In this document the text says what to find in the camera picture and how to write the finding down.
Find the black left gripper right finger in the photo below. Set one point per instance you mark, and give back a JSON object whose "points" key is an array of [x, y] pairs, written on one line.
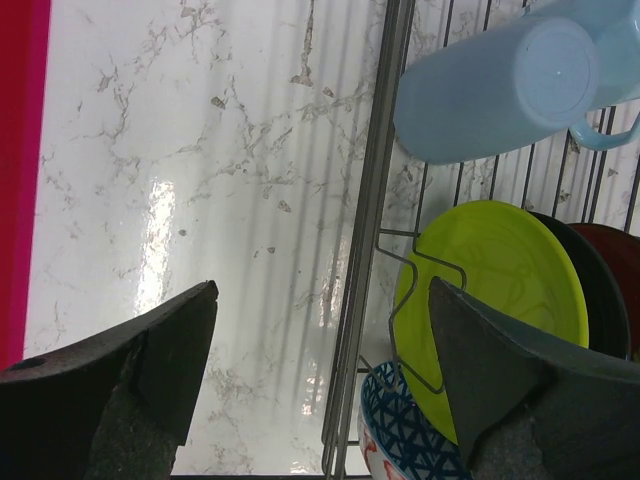
{"points": [[528, 405]]}

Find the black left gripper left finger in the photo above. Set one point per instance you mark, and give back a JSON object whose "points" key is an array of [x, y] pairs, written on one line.
{"points": [[115, 405]]}

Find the lime green plate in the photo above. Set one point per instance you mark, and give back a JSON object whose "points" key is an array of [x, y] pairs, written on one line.
{"points": [[503, 256]]}

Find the red lacquer bowl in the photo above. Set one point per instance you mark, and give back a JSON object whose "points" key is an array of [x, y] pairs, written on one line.
{"points": [[620, 251]]}

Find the light blue plastic tumbler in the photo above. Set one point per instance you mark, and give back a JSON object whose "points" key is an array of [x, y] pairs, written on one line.
{"points": [[498, 91]]}

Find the red folder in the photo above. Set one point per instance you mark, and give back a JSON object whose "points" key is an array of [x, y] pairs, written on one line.
{"points": [[25, 29]]}

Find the metal wire dish rack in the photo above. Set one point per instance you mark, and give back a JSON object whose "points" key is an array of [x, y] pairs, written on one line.
{"points": [[398, 196]]}

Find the light blue handled mug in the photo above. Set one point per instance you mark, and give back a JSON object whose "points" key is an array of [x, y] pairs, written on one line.
{"points": [[613, 26]]}

